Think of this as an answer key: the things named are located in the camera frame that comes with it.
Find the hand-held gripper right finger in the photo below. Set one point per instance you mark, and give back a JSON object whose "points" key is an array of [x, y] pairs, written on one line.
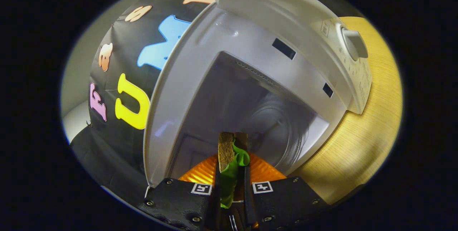
{"points": [[248, 202]]}

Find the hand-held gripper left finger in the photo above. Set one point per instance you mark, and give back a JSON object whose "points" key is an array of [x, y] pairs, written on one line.
{"points": [[217, 206]]}

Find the lettuce sandwich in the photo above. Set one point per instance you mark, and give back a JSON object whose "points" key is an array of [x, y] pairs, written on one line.
{"points": [[226, 148]]}

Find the white microwave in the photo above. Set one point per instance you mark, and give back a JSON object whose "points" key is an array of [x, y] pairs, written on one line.
{"points": [[250, 44]]}

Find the glass turntable plate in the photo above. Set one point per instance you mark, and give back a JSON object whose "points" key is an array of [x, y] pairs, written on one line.
{"points": [[282, 130]]}

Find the black backdrop cloth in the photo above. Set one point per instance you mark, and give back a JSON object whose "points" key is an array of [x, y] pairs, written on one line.
{"points": [[121, 62]]}

